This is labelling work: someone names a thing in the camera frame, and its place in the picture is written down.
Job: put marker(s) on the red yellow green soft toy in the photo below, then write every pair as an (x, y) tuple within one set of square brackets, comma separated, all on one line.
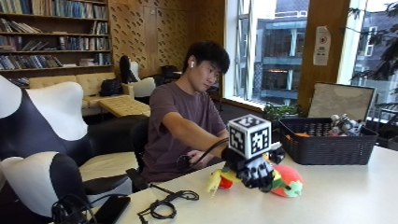
[(288, 180)]

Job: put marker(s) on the white cube with black markers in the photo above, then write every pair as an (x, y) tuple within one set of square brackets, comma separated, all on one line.
[(249, 136)]

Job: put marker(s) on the black office chair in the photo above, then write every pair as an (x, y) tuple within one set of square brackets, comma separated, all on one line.
[(139, 140)]

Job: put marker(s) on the orange toy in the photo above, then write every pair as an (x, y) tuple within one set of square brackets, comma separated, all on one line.
[(301, 135)]

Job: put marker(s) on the the person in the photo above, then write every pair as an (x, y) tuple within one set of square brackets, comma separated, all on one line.
[(173, 105)]

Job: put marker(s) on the black woven plastic basket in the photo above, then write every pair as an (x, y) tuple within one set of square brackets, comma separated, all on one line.
[(328, 149)]

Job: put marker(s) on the green potted plant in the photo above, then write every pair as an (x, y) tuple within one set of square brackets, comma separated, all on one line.
[(281, 111)]

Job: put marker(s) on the beige tufted ottoman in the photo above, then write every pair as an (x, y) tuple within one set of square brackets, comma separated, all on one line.
[(124, 106)]

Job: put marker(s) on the black phone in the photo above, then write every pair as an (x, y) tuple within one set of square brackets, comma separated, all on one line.
[(112, 210)]

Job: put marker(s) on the black and white armchair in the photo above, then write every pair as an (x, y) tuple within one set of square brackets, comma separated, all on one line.
[(143, 85), (34, 183), (38, 124)]

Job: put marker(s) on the grey white soft toy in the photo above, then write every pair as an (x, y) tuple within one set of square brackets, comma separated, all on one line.
[(347, 126)]

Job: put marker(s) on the white earbud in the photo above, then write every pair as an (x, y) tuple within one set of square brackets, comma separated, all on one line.
[(192, 64)]

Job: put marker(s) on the black backpack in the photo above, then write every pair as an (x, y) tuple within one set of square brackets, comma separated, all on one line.
[(110, 87)]

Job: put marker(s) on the black framed board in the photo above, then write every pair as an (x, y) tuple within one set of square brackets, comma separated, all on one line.
[(341, 101)]

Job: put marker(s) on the beige tufted sofa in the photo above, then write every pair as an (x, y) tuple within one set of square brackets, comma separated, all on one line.
[(90, 82)]

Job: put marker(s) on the white paper sign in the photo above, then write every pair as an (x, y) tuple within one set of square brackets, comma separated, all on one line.
[(323, 46)]

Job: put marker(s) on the row of books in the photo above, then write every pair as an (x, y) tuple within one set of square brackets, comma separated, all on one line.
[(83, 43), (28, 62), (19, 27), (71, 7)]

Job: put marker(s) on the tree outside window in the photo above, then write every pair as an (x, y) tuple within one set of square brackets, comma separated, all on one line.
[(385, 53)]

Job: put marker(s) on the wooden bookshelf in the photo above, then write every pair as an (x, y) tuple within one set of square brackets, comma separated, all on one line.
[(54, 31)]

